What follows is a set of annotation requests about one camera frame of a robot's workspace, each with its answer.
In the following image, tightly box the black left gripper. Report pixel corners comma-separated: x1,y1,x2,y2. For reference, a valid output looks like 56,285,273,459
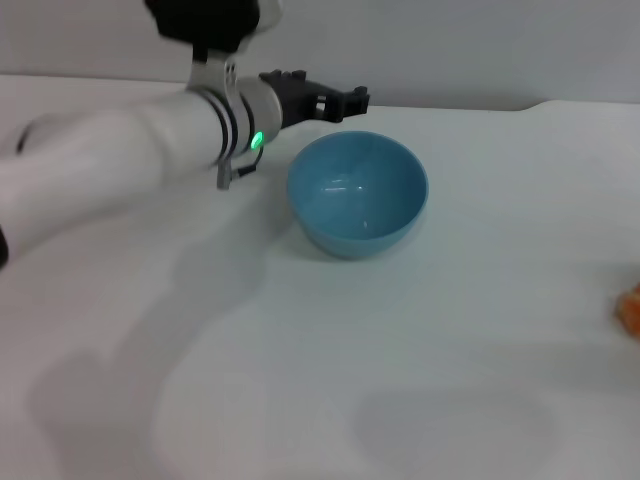
258,69,372,127

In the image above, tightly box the blue bowl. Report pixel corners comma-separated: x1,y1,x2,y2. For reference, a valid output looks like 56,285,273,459
286,130,430,261

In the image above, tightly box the orange sliced bread loaf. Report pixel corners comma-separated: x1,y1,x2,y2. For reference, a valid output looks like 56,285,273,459
613,281,640,337

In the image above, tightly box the grey wrist connector cable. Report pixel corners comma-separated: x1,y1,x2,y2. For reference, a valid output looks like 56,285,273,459
215,146,263,192

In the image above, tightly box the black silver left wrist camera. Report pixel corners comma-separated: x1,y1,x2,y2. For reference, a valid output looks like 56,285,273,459
143,0,284,57

